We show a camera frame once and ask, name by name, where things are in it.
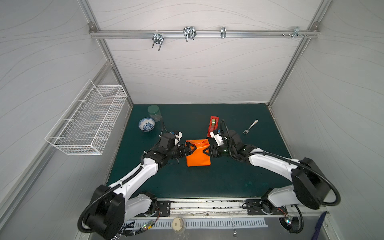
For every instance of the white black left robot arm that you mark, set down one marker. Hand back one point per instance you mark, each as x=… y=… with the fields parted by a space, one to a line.
x=112 y=205

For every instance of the metal u-bolt clamp middle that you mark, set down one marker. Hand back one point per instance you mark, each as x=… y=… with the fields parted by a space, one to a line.
x=189 y=33

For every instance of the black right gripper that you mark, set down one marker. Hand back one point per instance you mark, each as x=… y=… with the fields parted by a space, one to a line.
x=213 y=151

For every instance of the blue handled tool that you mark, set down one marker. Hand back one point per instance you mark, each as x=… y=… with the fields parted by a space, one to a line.
x=318 y=226

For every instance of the red tape dispenser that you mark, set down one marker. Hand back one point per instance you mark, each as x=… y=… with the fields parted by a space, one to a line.
x=210 y=129

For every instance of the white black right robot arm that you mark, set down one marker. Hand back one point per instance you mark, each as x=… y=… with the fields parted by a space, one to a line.
x=309 y=186

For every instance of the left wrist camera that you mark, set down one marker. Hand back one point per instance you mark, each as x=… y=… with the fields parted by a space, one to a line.
x=170 y=140

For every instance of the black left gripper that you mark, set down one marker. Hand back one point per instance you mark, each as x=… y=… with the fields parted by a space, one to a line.
x=183 y=150

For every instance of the metal u-bolt clamp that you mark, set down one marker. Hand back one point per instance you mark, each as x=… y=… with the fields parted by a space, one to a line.
x=157 y=39
x=189 y=33

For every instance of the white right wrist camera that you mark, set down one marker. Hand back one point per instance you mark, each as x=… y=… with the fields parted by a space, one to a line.
x=216 y=138

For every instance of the green lidded glass jar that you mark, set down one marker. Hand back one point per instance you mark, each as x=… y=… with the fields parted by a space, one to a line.
x=155 y=113

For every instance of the metal u-bolt clamp left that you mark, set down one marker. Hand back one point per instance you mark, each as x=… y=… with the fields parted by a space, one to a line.
x=157 y=39

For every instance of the fork with white handle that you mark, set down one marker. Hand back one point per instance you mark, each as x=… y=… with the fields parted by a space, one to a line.
x=248 y=129

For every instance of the white wire basket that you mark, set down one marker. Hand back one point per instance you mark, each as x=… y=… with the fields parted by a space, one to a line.
x=86 y=125

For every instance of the metal bracket clamp right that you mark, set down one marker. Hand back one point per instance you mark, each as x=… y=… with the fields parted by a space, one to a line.
x=296 y=34

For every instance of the orange wrapping paper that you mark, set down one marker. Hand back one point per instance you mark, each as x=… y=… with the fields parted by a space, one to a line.
x=198 y=159

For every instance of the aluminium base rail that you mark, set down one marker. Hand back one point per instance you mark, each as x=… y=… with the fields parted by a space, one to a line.
x=220 y=207

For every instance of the aluminium cross rail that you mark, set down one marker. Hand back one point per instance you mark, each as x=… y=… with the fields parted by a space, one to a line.
x=201 y=34

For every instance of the round white puck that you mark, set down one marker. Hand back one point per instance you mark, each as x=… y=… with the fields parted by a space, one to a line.
x=178 y=225

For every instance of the blue white ceramic bowl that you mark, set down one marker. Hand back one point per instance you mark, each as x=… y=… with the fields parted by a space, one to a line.
x=146 y=124

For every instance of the metal ring clamp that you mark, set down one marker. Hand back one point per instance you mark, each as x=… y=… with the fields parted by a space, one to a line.
x=223 y=32

